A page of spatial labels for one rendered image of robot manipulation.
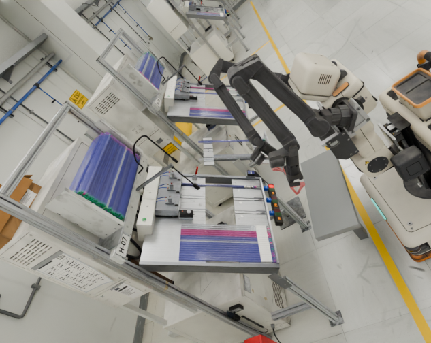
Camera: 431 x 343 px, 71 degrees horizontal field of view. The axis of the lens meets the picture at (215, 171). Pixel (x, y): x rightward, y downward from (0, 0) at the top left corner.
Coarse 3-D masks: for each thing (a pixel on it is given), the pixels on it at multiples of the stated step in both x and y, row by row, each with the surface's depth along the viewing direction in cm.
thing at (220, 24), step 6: (186, 0) 659; (198, 0) 707; (210, 0) 644; (216, 0) 645; (222, 0) 641; (228, 6) 716; (234, 12) 725; (198, 18) 668; (234, 18) 666; (198, 24) 701; (204, 24) 676; (210, 24) 673; (216, 24) 677; (222, 24) 677; (192, 30) 684; (204, 30) 683; (222, 30) 684; (228, 30) 699; (198, 36) 692
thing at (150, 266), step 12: (144, 264) 149; (156, 264) 149; (168, 264) 150; (180, 264) 150; (192, 264) 151; (204, 264) 151; (216, 264) 152; (228, 264) 152; (240, 264) 153; (252, 264) 154; (264, 264) 154; (276, 264) 155
